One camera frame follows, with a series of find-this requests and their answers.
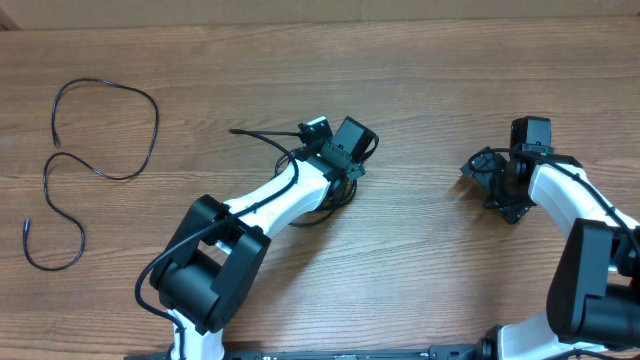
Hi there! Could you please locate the black USB cable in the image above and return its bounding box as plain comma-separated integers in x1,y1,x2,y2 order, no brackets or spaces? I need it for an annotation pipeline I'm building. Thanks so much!
272,149,359,229

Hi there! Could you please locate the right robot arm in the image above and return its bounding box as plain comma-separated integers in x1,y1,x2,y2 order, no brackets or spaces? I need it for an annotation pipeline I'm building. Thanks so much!
461,116,639,359

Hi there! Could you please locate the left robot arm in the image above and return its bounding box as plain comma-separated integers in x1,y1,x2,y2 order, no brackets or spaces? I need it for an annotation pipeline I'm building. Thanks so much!
139,117,379,359

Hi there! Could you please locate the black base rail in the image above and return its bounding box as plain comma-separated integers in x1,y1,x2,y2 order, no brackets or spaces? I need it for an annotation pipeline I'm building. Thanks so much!
124,344,486,360

